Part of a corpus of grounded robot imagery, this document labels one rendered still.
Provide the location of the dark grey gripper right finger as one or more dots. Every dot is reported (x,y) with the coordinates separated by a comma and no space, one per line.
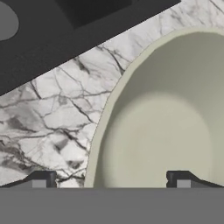
(180,178)

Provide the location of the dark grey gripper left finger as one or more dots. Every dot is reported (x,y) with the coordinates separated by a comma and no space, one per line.
(43,178)

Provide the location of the pale green bowl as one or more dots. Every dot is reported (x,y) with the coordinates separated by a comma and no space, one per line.
(163,122)

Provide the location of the black sink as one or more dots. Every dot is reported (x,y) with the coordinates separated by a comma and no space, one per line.
(58,35)

